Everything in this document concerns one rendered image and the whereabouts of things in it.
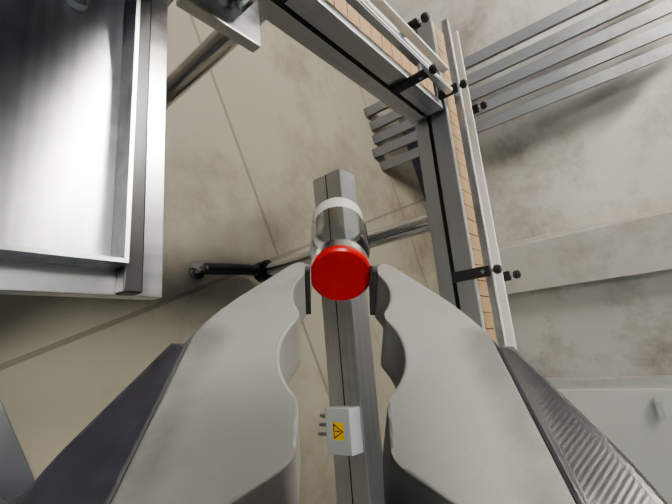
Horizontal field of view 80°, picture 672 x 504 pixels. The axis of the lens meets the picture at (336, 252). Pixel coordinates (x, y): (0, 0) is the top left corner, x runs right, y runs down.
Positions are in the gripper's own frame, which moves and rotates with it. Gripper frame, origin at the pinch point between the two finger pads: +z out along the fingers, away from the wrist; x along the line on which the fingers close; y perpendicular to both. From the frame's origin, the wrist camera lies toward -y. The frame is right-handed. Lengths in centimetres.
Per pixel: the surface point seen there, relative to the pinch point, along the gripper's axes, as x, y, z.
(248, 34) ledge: -14, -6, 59
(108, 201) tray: -22.8, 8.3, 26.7
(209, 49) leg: -27, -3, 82
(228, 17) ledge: -16, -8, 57
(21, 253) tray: -24.8, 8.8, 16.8
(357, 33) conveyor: 3, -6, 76
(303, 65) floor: -19, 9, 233
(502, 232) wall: 113, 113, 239
